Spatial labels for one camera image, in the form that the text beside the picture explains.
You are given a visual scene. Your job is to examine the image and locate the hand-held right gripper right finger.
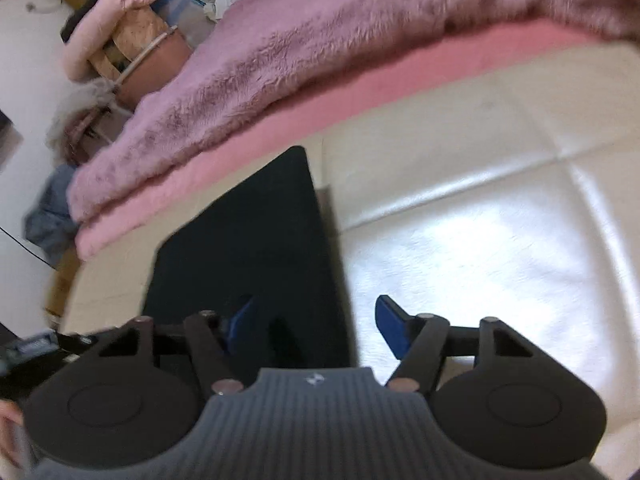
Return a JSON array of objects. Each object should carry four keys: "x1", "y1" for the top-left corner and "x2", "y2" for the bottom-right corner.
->
[{"x1": 375, "y1": 295, "x2": 539, "y2": 396}]

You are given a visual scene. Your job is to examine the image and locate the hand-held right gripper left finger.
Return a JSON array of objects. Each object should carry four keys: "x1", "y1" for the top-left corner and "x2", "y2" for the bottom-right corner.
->
[{"x1": 97, "y1": 296, "x2": 257, "y2": 396}]

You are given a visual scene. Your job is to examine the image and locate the black pants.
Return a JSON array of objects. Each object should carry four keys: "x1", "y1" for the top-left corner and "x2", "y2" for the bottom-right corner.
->
[{"x1": 142, "y1": 146, "x2": 359, "y2": 372}]

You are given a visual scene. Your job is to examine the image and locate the person's left hand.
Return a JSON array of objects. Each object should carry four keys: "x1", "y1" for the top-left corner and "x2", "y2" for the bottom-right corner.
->
[{"x1": 0, "y1": 400, "x2": 27, "y2": 467}]

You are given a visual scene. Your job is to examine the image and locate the cream leather sofa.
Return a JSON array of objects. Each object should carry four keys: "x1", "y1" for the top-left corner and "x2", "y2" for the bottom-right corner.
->
[{"x1": 47, "y1": 42, "x2": 640, "y2": 480}]

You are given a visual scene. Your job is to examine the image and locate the blue denim cloth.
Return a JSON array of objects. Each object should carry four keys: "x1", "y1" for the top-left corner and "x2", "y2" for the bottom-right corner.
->
[{"x1": 24, "y1": 164, "x2": 82, "y2": 267}]

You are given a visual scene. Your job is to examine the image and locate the pink velvet sheet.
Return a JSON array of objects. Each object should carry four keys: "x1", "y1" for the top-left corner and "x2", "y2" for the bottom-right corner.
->
[{"x1": 75, "y1": 17, "x2": 601, "y2": 262}]

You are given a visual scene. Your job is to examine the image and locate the white fluffy toy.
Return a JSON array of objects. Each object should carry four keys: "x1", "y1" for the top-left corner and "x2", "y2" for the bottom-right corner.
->
[{"x1": 46, "y1": 82, "x2": 132, "y2": 166}]

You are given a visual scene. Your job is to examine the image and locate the pink fluffy blanket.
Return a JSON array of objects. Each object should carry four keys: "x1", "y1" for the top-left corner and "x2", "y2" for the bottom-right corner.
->
[{"x1": 66, "y1": 0, "x2": 640, "y2": 223}]

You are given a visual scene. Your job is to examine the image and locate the brown speckled cushion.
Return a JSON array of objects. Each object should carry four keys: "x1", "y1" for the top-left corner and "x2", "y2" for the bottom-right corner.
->
[{"x1": 111, "y1": 6, "x2": 175, "y2": 53}]

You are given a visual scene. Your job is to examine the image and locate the blue plastic container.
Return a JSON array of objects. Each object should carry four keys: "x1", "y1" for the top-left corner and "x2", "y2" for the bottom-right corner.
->
[{"x1": 152, "y1": 0, "x2": 212, "y2": 37}]

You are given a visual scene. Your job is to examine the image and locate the pink plush toy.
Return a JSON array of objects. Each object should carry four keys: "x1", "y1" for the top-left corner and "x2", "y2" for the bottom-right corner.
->
[{"x1": 61, "y1": 0, "x2": 167, "y2": 82}]

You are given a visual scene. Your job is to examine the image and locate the black cable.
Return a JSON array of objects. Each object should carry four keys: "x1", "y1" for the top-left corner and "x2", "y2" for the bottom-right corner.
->
[{"x1": 0, "y1": 226, "x2": 57, "y2": 270}]

